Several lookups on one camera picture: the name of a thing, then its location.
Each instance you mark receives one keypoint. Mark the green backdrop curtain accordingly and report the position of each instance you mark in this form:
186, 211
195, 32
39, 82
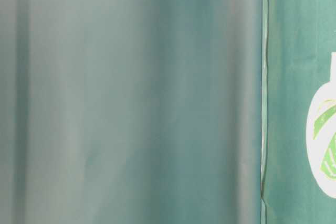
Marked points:
131, 111

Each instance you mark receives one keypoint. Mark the white duct tape roll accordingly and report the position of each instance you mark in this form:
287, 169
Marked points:
320, 134

